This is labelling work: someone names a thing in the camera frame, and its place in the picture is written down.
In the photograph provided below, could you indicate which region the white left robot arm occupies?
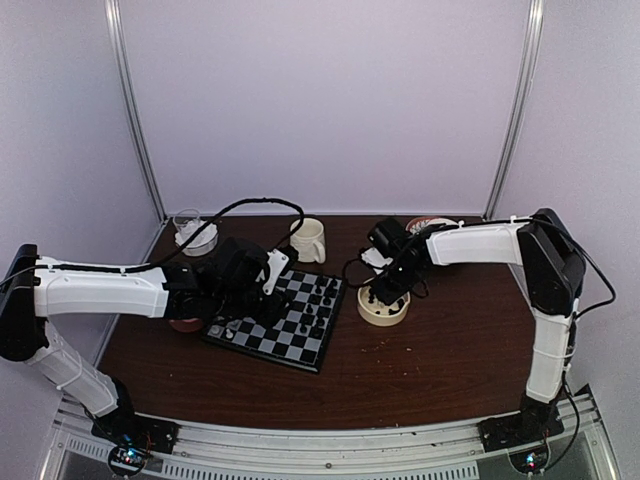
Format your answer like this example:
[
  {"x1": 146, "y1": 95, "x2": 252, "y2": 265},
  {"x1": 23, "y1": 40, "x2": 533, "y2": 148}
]
[{"x1": 1, "y1": 238, "x2": 297, "y2": 444}]

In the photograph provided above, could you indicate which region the aluminium frame post left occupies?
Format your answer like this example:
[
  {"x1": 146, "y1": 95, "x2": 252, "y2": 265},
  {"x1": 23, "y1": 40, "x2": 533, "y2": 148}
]
[{"x1": 104, "y1": 0, "x2": 167, "y2": 223}]

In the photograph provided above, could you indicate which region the cream bowl of black pieces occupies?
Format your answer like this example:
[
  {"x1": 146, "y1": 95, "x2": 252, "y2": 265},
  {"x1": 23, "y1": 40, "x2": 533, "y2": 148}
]
[{"x1": 357, "y1": 287, "x2": 411, "y2": 327}]

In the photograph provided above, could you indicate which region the aluminium front rail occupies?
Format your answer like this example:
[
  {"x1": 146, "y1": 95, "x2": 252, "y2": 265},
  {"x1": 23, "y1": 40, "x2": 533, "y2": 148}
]
[{"x1": 36, "y1": 390, "x2": 622, "y2": 479}]

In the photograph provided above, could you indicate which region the aluminium frame post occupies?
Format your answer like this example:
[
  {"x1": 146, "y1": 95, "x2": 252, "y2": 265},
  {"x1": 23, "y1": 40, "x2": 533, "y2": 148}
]
[
  {"x1": 104, "y1": 0, "x2": 167, "y2": 223},
  {"x1": 483, "y1": 0, "x2": 545, "y2": 219}
]

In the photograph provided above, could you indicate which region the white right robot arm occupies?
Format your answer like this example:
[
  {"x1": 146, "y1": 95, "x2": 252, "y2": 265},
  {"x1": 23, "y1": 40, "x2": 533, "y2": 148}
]
[{"x1": 360, "y1": 208, "x2": 586, "y2": 442}]

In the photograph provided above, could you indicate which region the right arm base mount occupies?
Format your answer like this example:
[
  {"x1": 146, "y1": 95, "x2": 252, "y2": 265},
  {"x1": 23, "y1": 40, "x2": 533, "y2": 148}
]
[{"x1": 478, "y1": 413, "x2": 565, "y2": 474}]

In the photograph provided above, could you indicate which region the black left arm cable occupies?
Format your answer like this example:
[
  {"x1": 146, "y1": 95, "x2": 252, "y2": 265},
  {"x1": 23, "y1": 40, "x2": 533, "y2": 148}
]
[{"x1": 0, "y1": 197, "x2": 306, "y2": 291}]

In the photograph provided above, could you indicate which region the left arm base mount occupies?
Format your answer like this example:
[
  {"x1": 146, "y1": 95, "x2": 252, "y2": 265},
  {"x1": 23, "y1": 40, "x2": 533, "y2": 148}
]
[{"x1": 91, "y1": 415, "x2": 179, "y2": 477}]

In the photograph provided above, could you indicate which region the floral patterned saucer plate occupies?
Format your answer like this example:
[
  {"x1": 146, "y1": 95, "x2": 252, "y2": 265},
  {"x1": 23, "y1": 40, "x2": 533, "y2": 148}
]
[{"x1": 405, "y1": 216, "x2": 453, "y2": 234}]

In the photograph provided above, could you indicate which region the aluminium frame post right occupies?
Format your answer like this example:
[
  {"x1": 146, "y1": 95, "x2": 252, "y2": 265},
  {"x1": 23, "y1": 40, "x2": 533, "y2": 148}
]
[{"x1": 483, "y1": 0, "x2": 545, "y2": 219}]

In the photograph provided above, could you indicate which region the clear glass cup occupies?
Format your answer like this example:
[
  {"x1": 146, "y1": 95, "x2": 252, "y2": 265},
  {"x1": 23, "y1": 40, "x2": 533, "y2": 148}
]
[{"x1": 173, "y1": 208, "x2": 202, "y2": 240}]

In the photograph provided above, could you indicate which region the black and white chessboard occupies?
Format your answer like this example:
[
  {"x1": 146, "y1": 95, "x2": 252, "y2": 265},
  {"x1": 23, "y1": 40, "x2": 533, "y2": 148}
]
[{"x1": 201, "y1": 270, "x2": 346, "y2": 373}]

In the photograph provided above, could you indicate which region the white ribbed ceramic mug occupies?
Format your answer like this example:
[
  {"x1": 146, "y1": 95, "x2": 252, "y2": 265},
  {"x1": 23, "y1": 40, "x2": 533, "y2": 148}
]
[{"x1": 290, "y1": 218, "x2": 326, "y2": 264}]

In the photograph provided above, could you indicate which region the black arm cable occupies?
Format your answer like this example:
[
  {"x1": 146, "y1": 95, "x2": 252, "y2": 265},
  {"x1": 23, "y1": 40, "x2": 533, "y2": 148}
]
[
  {"x1": 342, "y1": 257, "x2": 381, "y2": 289},
  {"x1": 0, "y1": 197, "x2": 306, "y2": 291}
]

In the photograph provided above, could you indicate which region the pink bowl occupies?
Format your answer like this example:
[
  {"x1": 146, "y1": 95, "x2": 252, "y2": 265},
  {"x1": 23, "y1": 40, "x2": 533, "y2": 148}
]
[{"x1": 169, "y1": 318, "x2": 204, "y2": 333}]

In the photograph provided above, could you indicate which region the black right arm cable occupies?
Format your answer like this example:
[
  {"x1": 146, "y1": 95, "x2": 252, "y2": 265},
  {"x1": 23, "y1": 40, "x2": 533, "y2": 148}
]
[{"x1": 342, "y1": 257, "x2": 381, "y2": 289}]

